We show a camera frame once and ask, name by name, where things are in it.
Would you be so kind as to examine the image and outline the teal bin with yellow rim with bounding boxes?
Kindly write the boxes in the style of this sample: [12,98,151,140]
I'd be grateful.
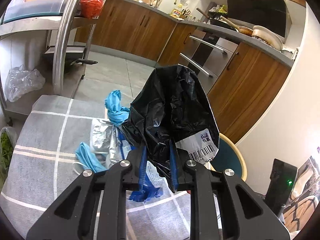
[210,133,247,181]

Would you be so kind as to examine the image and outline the wooden kitchen cabinets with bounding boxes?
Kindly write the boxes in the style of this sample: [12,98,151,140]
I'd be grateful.
[75,0,292,144]

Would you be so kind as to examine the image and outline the black frying pan on rack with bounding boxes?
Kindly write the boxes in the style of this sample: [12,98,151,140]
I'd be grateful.
[43,46,98,73]

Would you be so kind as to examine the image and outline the kitchen faucet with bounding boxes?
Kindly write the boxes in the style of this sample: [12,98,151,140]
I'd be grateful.
[149,0,161,8]

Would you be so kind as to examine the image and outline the black plastic bag with label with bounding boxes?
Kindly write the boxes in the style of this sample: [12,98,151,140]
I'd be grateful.
[120,65,220,190]

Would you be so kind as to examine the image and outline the stainless steel shelf rack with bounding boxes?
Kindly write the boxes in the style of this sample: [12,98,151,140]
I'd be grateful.
[1,0,99,122]

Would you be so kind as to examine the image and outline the grey checked floor mat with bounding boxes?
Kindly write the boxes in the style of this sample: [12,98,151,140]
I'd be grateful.
[1,95,190,239]

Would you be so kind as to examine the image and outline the blue crumpled plastic bag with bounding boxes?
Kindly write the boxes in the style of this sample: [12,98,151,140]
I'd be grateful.
[105,90,130,127]

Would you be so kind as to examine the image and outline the bag of green vegetables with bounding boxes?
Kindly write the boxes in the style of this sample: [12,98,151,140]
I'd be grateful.
[0,126,17,189]

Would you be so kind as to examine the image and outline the white pot on counter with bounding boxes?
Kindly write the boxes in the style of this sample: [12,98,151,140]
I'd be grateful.
[252,25,283,51]

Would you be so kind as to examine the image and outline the black device with green light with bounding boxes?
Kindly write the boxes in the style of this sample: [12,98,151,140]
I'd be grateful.
[264,159,298,218]

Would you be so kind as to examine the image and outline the stainless steel oven drawers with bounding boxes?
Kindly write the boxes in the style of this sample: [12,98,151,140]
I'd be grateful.
[178,29,238,93]

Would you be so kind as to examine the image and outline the silver foil pouch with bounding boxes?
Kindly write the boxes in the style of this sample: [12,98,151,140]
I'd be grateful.
[89,119,132,169]

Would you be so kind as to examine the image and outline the light blue plastic glove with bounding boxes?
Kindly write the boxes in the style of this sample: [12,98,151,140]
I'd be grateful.
[75,142,106,173]

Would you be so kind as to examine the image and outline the clear plastic bag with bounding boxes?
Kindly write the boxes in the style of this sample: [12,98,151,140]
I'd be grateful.
[4,65,46,102]

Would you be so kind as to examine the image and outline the black range hood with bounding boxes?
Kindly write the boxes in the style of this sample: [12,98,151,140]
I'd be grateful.
[227,0,287,37]

